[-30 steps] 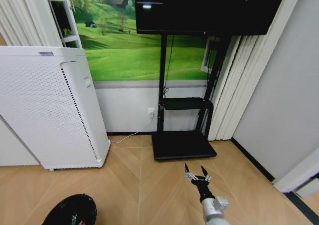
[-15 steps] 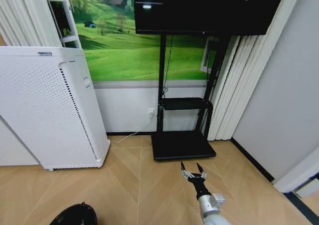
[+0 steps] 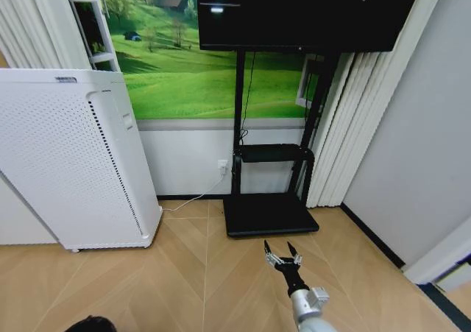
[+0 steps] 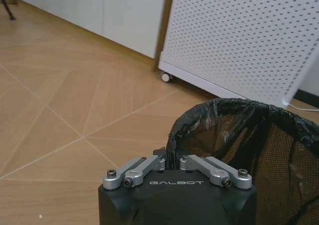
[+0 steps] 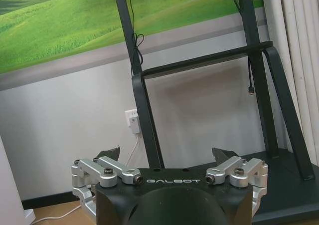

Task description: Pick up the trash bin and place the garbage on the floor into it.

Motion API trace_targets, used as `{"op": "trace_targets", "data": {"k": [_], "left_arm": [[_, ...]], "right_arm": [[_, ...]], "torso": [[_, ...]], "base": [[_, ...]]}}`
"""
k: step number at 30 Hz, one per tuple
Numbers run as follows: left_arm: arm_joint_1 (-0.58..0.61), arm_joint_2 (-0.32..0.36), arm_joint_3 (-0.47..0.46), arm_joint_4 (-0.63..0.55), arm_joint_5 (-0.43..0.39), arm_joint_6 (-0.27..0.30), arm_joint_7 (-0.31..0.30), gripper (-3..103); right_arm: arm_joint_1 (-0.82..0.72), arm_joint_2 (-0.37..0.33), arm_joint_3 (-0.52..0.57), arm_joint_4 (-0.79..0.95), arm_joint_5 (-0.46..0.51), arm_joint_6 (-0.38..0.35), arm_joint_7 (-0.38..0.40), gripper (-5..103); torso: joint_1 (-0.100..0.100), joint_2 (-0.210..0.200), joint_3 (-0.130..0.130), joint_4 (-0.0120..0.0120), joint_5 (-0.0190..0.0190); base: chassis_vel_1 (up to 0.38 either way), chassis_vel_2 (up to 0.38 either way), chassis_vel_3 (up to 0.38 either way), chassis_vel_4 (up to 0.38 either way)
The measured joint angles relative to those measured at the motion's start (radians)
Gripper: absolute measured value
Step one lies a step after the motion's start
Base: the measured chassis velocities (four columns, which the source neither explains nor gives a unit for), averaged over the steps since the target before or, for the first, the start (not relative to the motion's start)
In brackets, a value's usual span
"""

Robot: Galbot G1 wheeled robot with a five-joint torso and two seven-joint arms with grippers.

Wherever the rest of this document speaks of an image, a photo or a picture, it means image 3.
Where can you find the black television screen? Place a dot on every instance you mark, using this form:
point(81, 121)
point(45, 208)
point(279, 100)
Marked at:
point(305, 11)

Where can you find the black television floor stand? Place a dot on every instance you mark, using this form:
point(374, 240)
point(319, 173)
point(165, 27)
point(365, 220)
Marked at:
point(270, 218)

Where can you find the white window frame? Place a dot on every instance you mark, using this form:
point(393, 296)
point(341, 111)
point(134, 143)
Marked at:
point(96, 26)

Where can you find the white perforated air purifier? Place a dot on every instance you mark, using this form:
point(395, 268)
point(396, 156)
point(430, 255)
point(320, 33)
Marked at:
point(70, 155)

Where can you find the white door frame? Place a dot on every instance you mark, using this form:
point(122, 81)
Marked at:
point(438, 262)

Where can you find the green meadow landscape poster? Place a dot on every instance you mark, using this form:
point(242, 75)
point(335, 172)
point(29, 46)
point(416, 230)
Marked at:
point(176, 78)

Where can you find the dark round object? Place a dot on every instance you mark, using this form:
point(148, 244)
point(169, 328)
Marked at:
point(92, 325)

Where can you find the black baseboard strip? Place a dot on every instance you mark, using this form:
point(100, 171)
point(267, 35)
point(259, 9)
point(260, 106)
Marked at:
point(371, 234)

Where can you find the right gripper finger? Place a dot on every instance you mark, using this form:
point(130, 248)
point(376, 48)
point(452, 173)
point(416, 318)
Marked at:
point(273, 259)
point(297, 259)

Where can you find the black shelf on stand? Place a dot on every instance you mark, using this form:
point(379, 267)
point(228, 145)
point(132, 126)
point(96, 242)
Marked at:
point(270, 152)

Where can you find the white vertical blinds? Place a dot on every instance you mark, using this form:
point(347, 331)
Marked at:
point(353, 126)
point(33, 23)

